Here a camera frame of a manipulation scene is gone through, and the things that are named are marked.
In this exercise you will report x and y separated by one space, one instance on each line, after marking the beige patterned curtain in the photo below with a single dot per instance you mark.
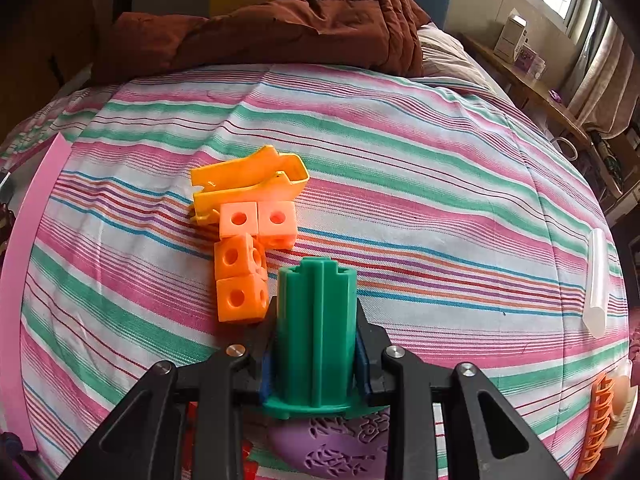
605 80

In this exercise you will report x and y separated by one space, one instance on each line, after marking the orange linking cube block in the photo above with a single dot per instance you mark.
235 260

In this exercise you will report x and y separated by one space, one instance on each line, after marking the yellow-orange plastic scoop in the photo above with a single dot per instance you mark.
250 180

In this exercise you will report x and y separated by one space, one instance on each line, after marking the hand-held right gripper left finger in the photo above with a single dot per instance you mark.
265 375

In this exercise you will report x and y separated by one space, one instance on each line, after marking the wooden wardrobe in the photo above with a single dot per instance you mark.
40 35

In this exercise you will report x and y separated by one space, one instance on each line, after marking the cream plastic toy piece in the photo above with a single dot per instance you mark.
621 392

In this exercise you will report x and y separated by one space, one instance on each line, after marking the beige pillow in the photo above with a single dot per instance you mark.
450 55

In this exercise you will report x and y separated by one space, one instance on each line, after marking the pink-rimmed white cardboard box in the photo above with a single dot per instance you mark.
30 260

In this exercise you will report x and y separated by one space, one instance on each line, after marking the translucent white tube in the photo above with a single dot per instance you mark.
597 285

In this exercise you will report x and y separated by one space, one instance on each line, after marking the purple patterned egg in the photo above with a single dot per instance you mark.
340 445

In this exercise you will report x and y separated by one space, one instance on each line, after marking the white carton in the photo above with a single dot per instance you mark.
510 35

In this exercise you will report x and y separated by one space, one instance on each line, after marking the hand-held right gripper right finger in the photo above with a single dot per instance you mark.
362 370

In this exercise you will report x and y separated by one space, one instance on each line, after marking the small purple trinket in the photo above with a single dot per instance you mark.
556 95

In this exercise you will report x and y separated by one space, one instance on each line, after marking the green plastic spool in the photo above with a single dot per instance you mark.
315 335

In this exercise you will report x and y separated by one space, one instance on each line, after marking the brown quilted duvet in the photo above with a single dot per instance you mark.
300 20

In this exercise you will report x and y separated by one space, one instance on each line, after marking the wooden bedside table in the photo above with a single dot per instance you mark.
530 85

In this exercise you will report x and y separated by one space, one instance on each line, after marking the orange plastic grid toy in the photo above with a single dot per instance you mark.
600 410

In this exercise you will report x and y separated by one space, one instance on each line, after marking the small purple box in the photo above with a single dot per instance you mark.
530 60

